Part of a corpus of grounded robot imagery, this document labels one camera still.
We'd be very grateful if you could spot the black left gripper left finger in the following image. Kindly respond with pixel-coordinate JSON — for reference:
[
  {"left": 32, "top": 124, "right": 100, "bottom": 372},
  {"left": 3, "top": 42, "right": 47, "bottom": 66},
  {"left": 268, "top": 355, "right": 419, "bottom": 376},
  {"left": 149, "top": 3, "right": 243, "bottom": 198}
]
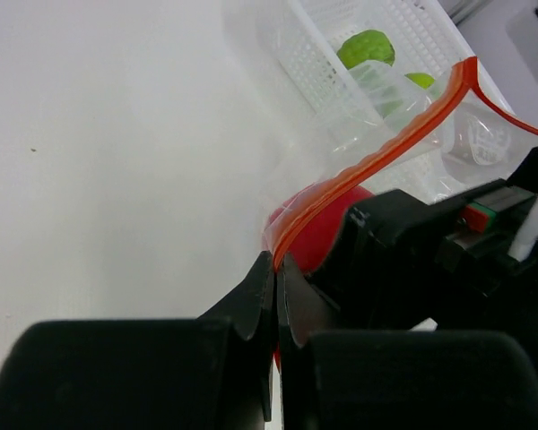
[{"left": 0, "top": 252, "right": 274, "bottom": 429}]

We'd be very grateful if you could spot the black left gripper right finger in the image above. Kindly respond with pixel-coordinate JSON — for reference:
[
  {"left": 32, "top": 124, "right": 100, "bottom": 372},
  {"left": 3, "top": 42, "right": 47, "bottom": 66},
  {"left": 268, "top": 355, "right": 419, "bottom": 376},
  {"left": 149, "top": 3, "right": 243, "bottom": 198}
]
[{"left": 276, "top": 257, "right": 538, "bottom": 429}]

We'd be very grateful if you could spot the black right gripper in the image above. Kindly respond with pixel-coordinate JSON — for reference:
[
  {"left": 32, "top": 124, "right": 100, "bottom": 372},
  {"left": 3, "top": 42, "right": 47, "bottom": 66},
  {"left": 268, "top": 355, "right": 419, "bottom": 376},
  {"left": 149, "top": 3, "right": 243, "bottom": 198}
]
[{"left": 308, "top": 147, "right": 538, "bottom": 338}]

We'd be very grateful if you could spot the green fake apple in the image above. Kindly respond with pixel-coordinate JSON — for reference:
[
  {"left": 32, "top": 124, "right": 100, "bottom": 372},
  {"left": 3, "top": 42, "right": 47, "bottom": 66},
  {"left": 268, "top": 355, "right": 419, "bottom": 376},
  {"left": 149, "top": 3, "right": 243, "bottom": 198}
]
[{"left": 375, "top": 73, "right": 435, "bottom": 117}]

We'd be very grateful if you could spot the clear zip top bag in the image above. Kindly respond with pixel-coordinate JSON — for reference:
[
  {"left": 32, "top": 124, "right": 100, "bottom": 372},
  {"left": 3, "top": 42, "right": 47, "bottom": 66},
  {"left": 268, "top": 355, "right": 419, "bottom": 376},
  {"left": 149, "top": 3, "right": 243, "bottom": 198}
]
[{"left": 250, "top": 56, "right": 538, "bottom": 373}]

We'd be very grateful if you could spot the green fake lime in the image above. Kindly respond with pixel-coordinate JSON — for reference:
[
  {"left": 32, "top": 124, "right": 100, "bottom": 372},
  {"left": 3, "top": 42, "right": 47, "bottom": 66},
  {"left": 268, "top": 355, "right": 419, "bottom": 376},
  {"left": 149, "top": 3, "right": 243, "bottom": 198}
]
[{"left": 337, "top": 30, "right": 395, "bottom": 70}]

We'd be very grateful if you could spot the red fake tomato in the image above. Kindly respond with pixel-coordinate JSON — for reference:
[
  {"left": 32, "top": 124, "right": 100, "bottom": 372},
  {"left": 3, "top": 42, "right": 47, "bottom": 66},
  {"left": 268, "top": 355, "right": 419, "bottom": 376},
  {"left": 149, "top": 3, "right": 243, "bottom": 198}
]
[{"left": 287, "top": 185, "right": 374, "bottom": 274}]

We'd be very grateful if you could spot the white perforated plastic basket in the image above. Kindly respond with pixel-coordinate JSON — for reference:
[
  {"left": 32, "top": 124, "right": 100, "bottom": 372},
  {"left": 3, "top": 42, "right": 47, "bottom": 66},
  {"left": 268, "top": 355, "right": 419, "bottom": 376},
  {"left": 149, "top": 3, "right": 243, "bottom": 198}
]
[{"left": 257, "top": 1, "right": 490, "bottom": 202}]

